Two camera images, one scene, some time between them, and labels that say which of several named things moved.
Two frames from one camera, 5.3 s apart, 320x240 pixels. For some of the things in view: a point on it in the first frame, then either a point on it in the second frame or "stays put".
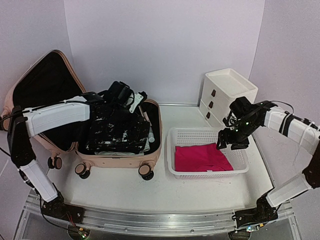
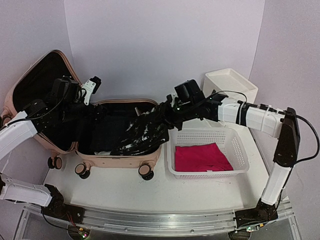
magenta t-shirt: x=205 y=157 stays put
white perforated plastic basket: x=238 y=158 stays put
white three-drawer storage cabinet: x=221 y=88 stays put
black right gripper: x=225 y=138 to x=164 y=116
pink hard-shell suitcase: x=53 y=79 stays put
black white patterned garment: x=114 y=130 to x=146 y=135
